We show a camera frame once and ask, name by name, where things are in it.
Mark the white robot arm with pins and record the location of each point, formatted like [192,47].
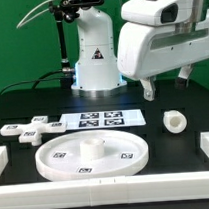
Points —
[97,71]

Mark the white front fence bar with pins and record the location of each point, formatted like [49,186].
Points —
[97,192]

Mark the white round table top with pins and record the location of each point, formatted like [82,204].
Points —
[91,154]

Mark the white cross-shaped table base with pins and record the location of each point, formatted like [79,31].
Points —
[32,132]

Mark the white left fence block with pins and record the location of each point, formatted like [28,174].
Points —
[3,158]

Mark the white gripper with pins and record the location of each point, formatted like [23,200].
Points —
[145,51]

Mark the white marker sheet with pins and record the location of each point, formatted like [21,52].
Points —
[103,119]

